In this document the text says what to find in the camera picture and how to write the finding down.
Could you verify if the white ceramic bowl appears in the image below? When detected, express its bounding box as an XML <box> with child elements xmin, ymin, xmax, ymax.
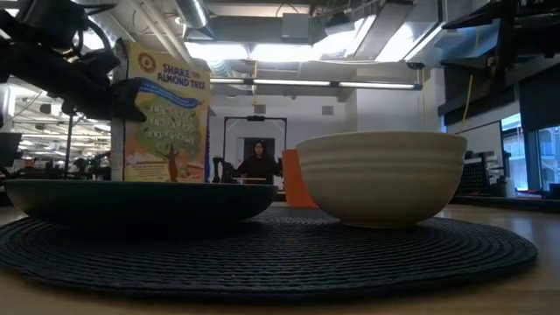
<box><xmin>296</xmin><ymin>129</ymin><xmax>468</xmax><ymax>229</ymax></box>

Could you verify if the silver ceiling air duct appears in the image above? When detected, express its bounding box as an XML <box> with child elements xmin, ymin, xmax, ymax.
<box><xmin>174</xmin><ymin>0</ymin><xmax>216</xmax><ymax>30</ymax></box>

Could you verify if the person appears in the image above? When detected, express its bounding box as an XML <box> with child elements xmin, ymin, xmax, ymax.
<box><xmin>234</xmin><ymin>139</ymin><xmax>284</xmax><ymax>186</ymax></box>

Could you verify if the dark green plate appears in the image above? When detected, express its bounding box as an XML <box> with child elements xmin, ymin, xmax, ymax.
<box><xmin>3</xmin><ymin>178</ymin><xmax>279</xmax><ymax>228</ymax></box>

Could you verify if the long ceiling light strip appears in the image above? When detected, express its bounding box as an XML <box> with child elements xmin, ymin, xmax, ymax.
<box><xmin>209</xmin><ymin>77</ymin><xmax>424</xmax><ymax>92</ymax></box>

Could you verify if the round dark woven placemat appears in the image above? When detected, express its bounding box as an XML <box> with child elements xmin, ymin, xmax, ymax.
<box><xmin>0</xmin><ymin>205</ymin><xmax>539</xmax><ymax>304</ymax></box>

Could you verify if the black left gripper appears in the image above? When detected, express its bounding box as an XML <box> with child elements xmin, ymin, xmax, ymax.
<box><xmin>0</xmin><ymin>41</ymin><xmax>148</xmax><ymax>123</ymax></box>

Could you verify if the orange plastic cup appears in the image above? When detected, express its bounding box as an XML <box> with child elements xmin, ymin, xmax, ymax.
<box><xmin>281</xmin><ymin>148</ymin><xmax>319</xmax><ymax>209</ymax></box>

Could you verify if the hanging yellow cable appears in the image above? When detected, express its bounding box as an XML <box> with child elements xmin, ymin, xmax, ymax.
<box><xmin>462</xmin><ymin>73</ymin><xmax>475</xmax><ymax>132</ymax></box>

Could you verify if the black monitor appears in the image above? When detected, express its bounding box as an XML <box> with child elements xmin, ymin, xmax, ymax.
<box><xmin>0</xmin><ymin>132</ymin><xmax>23</xmax><ymax>169</ymax></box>

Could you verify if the black wire rack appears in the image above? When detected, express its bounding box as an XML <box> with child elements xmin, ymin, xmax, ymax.
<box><xmin>456</xmin><ymin>150</ymin><xmax>512</xmax><ymax>198</ymax></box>

